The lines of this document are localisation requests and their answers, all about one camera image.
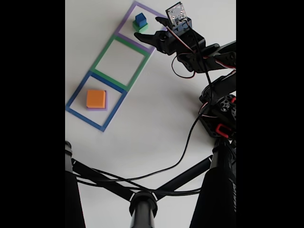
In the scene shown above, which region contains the green cube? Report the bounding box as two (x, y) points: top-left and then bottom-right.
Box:
(132, 20), (149, 34)

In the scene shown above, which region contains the small blue cube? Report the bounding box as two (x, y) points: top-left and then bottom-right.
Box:
(134, 13), (146, 27)

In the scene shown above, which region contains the orange flat block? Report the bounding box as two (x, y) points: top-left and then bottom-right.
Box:
(85, 89), (106, 109)

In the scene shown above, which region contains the purple flat block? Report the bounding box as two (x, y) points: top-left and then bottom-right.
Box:
(85, 91), (109, 112)

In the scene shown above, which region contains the red table clamp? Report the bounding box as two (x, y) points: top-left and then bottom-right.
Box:
(215, 123), (233, 138)

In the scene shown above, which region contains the purple square frame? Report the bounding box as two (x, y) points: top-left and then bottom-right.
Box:
(114, 0), (168, 54)

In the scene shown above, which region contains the red white black servo wire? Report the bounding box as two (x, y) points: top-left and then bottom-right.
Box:
(166, 26), (198, 79)

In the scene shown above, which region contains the green square frame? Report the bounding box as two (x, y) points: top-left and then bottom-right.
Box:
(91, 34), (151, 92)

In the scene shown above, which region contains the long black camera cable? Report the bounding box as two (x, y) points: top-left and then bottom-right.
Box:
(76, 30), (214, 190)

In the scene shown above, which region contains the blue square frame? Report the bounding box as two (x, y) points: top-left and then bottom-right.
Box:
(66, 70), (128, 133)

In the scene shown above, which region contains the thin black cable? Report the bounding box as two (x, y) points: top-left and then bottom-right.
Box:
(90, 167), (204, 195)

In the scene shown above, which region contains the black camera tripod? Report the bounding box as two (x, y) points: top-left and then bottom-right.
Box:
(65, 140), (237, 228)

